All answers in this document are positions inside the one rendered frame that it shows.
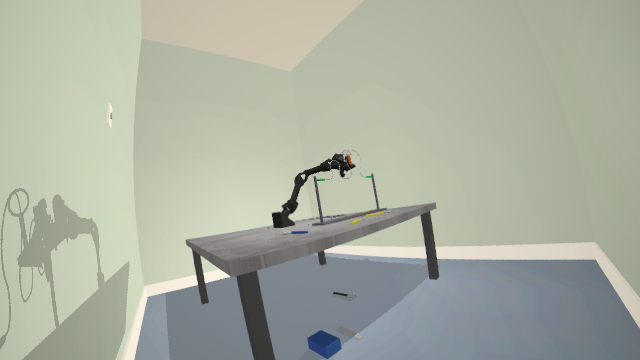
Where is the blue box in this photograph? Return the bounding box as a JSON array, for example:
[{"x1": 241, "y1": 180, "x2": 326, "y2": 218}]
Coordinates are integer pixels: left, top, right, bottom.
[{"x1": 307, "y1": 330, "x2": 342, "y2": 359}]

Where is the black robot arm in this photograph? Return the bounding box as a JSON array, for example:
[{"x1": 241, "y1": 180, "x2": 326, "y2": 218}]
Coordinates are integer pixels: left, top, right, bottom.
[{"x1": 281, "y1": 154, "x2": 345, "y2": 217}]

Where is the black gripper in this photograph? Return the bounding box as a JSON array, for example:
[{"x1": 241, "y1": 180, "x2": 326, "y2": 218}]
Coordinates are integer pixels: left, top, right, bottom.
[{"x1": 335, "y1": 156, "x2": 356, "y2": 177}]

